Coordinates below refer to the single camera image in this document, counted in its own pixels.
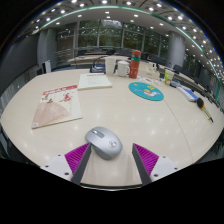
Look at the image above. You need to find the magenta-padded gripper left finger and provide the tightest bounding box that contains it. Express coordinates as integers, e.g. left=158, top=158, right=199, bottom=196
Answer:
left=39, top=142, right=93, bottom=186

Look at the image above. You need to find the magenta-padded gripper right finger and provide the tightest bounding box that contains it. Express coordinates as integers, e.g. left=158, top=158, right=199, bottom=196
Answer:
left=131, top=142, right=180, bottom=187

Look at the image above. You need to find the silver computer mouse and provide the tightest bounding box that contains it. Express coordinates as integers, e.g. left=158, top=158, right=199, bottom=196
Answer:
left=84, top=125, right=124, bottom=160

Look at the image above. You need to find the round teal cartoon mouse pad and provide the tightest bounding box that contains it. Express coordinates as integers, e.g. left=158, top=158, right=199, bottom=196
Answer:
left=128, top=81, right=165, bottom=102

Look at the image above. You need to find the red and white magazine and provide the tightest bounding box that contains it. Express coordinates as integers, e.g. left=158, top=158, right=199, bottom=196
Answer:
left=31, top=83, right=84, bottom=130

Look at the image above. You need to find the blue and white book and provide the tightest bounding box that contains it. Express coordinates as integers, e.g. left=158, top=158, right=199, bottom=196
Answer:
left=176, top=85, right=199, bottom=102

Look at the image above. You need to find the black and yellow microphone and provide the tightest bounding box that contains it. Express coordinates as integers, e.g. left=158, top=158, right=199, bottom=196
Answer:
left=196, top=97, right=214, bottom=124

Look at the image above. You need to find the white booklet with red title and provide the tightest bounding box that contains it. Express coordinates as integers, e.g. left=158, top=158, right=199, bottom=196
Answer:
left=77, top=72, right=113, bottom=91

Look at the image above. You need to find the colourful sticker sheet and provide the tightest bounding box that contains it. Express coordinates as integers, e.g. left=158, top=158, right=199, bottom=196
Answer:
left=137, top=75, right=162, bottom=86

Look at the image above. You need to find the black conference microphone base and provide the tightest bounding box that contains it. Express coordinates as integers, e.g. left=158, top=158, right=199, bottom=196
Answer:
left=169, top=79, right=183, bottom=88
left=89, top=56, right=107, bottom=74

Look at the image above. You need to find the green paper cup with straw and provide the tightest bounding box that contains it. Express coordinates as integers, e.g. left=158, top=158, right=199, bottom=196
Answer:
left=163, top=68, right=175, bottom=86

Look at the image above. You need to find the white open organizer box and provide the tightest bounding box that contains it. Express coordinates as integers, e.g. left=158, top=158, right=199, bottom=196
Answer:
left=139, top=60, right=158, bottom=77

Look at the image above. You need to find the white lidded ceramic mug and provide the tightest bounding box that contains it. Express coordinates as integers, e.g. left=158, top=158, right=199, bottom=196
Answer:
left=116, top=60, right=131, bottom=78

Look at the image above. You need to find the red bottle with green band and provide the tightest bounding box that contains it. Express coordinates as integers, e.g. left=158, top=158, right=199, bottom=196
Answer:
left=128, top=49, right=142, bottom=80

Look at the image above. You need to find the white standing panel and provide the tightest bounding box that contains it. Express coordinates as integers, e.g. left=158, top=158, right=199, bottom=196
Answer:
left=41, top=59, right=52, bottom=74

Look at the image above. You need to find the stack of white paper cups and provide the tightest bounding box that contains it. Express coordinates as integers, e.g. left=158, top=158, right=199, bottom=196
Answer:
left=104, top=58, right=117, bottom=75

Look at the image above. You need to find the long curved conference desk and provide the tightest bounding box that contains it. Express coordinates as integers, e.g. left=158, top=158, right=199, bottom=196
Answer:
left=66, top=54, right=134, bottom=66

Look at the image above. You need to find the group of dark office chairs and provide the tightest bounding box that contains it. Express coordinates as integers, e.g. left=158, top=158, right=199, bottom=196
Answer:
left=146, top=53, right=221, bottom=101

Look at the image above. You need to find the group of ceiling lights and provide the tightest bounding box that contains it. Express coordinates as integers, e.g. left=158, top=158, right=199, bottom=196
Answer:
left=29, top=0, right=224, bottom=78

